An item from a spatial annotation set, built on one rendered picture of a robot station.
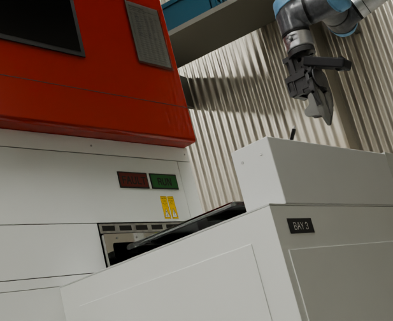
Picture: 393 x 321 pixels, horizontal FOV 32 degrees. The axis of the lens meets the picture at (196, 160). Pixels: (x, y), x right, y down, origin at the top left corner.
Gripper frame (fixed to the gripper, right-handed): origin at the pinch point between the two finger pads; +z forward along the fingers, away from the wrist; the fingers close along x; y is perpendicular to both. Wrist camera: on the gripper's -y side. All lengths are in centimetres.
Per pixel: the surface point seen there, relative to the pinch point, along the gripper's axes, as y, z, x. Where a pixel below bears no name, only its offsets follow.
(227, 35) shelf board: 128, -129, -177
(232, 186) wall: 168, -47, -200
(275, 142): -4.2, 11.2, 37.4
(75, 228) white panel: 58, 10, 37
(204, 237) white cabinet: 12, 26, 46
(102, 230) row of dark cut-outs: 58, 11, 28
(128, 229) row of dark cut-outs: 58, 11, 18
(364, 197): -4.6, 22.1, 5.4
